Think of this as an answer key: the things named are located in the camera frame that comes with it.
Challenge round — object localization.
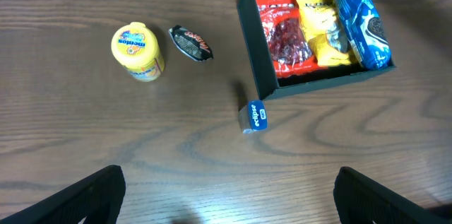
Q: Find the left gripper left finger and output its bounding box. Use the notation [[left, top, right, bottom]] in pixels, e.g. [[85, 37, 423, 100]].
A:
[[1, 165, 126, 224]]

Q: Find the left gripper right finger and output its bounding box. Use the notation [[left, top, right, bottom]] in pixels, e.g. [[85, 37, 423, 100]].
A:
[[333, 167, 451, 224]]

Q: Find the yellow Mentos gum bottle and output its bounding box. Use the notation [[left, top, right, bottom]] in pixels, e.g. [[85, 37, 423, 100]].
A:
[[111, 22, 165, 82]]

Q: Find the red snack bag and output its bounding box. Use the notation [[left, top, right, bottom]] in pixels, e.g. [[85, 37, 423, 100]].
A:
[[256, 0, 321, 78]]

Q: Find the blue Oreo cookie pack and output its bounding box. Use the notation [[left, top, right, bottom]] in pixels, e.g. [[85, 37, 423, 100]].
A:
[[334, 0, 391, 71]]

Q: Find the yellow snack bag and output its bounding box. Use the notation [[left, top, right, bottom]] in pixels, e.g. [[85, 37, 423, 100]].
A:
[[296, 0, 357, 67]]

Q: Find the blue Eclipse mint tin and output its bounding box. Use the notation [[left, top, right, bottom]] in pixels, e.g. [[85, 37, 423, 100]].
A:
[[239, 100, 268, 134]]

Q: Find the black Mars candy wrapper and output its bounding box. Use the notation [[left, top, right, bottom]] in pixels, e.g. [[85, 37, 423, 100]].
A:
[[168, 25, 213, 62]]

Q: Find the black open gift box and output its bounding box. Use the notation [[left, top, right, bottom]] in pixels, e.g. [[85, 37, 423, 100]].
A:
[[237, 0, 396, 100]]

